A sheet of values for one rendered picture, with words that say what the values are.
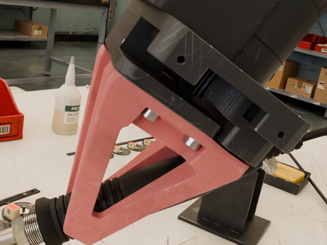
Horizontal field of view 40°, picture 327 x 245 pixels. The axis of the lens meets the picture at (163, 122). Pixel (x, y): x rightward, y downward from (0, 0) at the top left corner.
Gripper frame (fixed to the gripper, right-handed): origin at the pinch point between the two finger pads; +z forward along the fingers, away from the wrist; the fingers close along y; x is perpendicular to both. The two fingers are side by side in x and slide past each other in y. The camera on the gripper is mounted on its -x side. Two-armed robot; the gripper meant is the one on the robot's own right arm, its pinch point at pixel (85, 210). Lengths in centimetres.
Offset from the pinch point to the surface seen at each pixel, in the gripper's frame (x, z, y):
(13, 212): -1.5, 4.8, -5.5
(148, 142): 13.3, 3.8, -35.8
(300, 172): 29.0, -5.3, -28.4
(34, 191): -0.5, 4.8, -9.3
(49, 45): 13, 58, -378
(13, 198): -1.6, 5.4, -8.2
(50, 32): 7, 48, -379
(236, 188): 15.5, -1.6, -15.8
